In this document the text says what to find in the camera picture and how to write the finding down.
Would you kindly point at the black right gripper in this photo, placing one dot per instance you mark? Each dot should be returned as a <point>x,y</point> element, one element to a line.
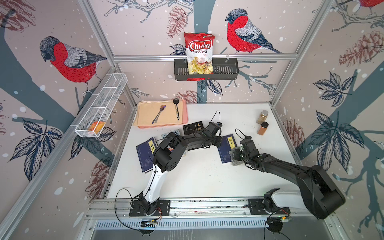
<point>236,151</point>

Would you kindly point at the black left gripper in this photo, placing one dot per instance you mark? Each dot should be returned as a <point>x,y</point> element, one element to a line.
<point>220,141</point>

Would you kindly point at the blue book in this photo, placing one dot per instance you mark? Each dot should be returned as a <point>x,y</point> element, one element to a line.
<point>227,145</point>
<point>145,153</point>

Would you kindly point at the black portrait cover book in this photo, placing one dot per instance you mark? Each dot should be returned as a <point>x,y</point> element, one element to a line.
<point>193,128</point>

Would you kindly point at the Treehouse colourful paperback book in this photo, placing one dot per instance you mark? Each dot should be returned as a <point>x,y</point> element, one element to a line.
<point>175,132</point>

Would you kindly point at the grey striped cloth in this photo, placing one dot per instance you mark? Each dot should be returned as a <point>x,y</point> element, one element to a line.
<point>235,155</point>

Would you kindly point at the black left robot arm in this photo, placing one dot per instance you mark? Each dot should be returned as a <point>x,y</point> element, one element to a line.
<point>167,156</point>

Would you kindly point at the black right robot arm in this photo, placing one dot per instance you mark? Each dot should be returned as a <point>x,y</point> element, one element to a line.
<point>317,191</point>

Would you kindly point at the orange spice jar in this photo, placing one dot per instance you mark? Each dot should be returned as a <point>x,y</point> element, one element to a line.
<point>263,128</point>

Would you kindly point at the beige spice jar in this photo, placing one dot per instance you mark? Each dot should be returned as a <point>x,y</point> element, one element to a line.
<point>262,117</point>

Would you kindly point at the black ladle spoon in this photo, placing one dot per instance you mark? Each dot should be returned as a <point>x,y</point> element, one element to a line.
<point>176,102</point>

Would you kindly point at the iridescent purple spoon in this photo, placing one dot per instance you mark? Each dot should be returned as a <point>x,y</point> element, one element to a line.
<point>162,107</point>

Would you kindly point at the beige placemat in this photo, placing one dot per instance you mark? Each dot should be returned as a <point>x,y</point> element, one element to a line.
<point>156,114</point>

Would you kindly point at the red Chuba chips bag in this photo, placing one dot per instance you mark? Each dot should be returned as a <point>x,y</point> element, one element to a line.
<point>199,52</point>

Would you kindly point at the orange packet in shelf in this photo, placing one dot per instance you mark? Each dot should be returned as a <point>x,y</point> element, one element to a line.
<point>96,126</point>

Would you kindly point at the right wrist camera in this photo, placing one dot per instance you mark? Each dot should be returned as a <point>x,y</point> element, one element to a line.
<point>247,139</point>

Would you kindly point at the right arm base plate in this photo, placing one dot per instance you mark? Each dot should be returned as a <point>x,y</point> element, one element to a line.
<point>259,206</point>

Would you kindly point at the black wall basket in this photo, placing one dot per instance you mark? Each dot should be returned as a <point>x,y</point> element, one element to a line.
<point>223,69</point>

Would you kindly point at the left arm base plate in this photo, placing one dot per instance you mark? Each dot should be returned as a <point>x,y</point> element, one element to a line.
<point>163,208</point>

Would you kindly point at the white wire wall shelf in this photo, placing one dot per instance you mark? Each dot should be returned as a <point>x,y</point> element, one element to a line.
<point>102,106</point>

